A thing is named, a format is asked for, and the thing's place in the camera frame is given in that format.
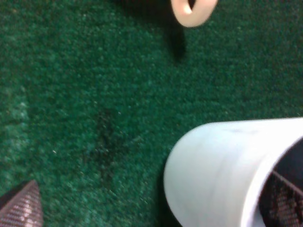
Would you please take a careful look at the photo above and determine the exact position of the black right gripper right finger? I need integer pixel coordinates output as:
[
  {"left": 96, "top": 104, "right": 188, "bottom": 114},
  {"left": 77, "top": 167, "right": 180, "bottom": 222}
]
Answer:
[{"left": 259, "top": 171, "right": 303, "bottom": 227}]

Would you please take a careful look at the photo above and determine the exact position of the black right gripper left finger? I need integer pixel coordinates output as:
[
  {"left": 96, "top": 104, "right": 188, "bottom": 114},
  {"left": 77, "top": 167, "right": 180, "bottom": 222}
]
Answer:
[{"left": 0, "top": 180, "right": 44, "bottom": 227}]

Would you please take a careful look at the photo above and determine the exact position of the green velvet tablecloth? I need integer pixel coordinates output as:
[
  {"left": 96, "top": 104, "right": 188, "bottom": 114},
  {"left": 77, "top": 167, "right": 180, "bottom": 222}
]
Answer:
[{"left": 0, "top": 0, "right": 303, "bottom": 227}]

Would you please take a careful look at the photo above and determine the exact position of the light blue tall cup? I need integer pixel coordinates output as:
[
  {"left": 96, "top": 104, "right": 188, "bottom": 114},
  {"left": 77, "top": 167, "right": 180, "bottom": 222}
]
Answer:
[{"left": 164, "top": 118, "right": 303, "bottom": 227}]

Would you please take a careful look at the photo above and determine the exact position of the cream ceramic teapot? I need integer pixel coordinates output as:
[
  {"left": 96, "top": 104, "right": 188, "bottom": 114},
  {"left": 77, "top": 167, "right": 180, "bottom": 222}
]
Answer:
[{"left": 170, "top": 0, "right": 218, "bottom": 27}]

